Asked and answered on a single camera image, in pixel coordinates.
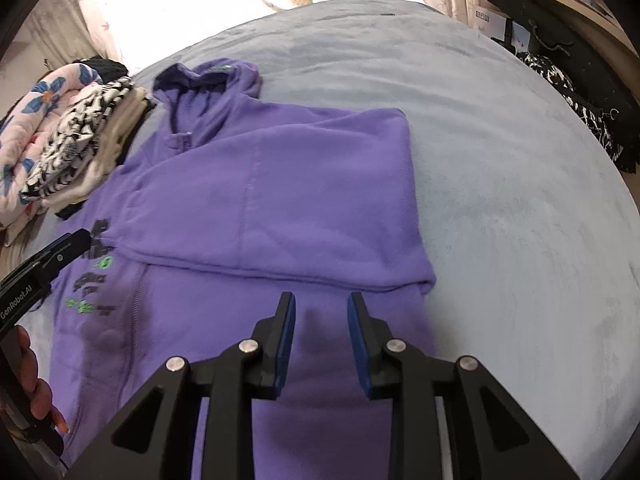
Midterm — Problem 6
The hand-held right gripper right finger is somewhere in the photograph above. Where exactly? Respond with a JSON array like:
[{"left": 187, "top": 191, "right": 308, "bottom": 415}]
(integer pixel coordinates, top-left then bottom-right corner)
[{"left": 347, "top": 292, "right": 582, "bottom": 480}]

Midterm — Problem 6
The black and white patterned cloth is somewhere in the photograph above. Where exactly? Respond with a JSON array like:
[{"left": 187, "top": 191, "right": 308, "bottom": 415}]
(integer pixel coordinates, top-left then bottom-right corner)
[{"left": 20, "top": 76, "right": 135, "bottom": 201}]

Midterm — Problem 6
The person's left hand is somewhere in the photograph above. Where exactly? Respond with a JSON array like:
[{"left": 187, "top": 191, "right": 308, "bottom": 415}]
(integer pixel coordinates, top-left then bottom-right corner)
[{"left": 15, "top": 325, "right": 69, "bottom": 434}]

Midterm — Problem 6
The white box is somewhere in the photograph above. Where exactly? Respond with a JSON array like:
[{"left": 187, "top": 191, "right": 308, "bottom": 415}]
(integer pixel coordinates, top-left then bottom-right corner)
[{"left": 470, "top": 4, "right": 507, "bottom": 45}]

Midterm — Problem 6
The black and white speckled garment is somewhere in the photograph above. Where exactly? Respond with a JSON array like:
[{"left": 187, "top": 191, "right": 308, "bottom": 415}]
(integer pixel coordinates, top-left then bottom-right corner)
[{"left": 517, "top": 51, "right": 628, "bottom": 163}]

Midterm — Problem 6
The grey-blue bed blanket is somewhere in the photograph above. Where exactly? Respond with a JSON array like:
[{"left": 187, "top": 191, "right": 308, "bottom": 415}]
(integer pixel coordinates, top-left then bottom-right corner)
[{"left": 0, "top": 0, "right": 640, "bottom": 480}]

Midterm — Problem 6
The cream folded cloth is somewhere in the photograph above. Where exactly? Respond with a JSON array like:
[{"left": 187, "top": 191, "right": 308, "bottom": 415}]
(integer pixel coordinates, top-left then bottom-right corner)
[{"left": 47, "top": 87, "right": 156, "bottom": 211}]

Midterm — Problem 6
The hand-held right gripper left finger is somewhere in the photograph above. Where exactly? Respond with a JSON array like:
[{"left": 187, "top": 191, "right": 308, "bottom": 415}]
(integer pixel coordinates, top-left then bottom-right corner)
[{"left": 65, "top": 292, "right": 297, "bottom": 480}]

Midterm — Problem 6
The black bag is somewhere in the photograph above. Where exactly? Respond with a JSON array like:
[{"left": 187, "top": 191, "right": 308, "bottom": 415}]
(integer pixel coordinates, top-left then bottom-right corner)
[{"left": 502, "top": 0, "right": 640, "bottom": 173}]

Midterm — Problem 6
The wooden shelf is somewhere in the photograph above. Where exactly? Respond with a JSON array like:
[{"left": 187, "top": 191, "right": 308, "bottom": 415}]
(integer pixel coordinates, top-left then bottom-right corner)
[{"left": 481, "top": 0, "right": 640, "bottom": 68}]

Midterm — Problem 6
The purple hoodie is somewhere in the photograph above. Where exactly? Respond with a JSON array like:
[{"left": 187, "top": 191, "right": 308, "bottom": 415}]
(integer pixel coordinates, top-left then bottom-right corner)
[{"left": 47, "top": 59, "right": 441, "bottom": 480}]

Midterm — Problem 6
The pink floral quilt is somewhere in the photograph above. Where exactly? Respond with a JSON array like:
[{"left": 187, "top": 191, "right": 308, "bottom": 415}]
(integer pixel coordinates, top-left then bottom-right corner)
[{"left": 0, "top": 62, "right": 106, "bottom": 238}]

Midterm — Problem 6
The black folded cloth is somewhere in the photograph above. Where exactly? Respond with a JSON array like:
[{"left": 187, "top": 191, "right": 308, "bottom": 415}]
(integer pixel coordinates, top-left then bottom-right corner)
[{"left": 75, "top": 57, "right": 132, "bottom": 86}]

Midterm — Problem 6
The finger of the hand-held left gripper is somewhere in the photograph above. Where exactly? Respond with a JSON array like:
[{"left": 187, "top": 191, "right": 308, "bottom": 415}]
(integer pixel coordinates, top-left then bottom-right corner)
[{"left": 51, "top": 228, "right": 97, "bottom": 269}]

